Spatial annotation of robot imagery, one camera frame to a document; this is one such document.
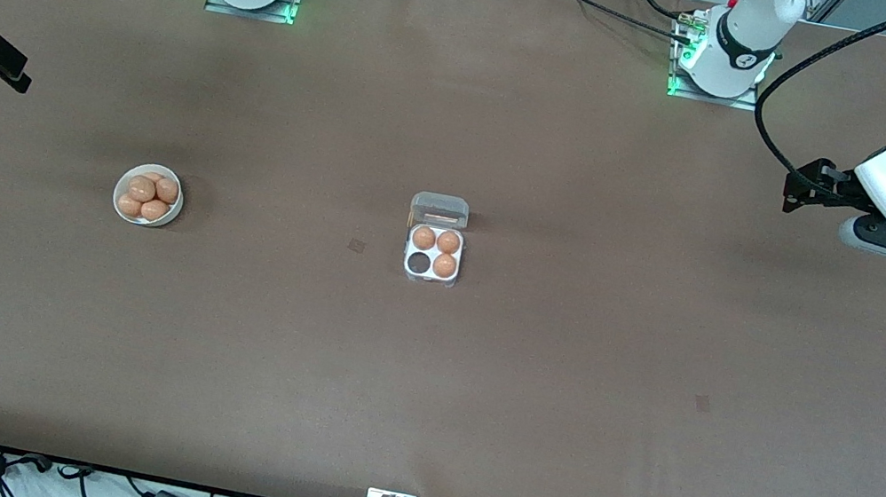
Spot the clear plastic egg box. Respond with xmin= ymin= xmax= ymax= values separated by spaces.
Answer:
xmin=398 ymin=190 xmax=473 ymax=290

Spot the white round bowl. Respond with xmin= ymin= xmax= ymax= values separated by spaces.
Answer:
xmin=109 ymin=159 xmax=190 ymax=232

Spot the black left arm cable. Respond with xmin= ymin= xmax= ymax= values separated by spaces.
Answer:
xmin=741 ymin=0 xmax=886 ymax=211

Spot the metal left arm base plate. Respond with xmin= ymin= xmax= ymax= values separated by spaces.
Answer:
xmin=664 ymin=7 xmax=775 ymax=114

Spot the aluminium frame post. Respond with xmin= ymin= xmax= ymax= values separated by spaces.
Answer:
xmin=805 ymin=0 xmax=850 ymax=28

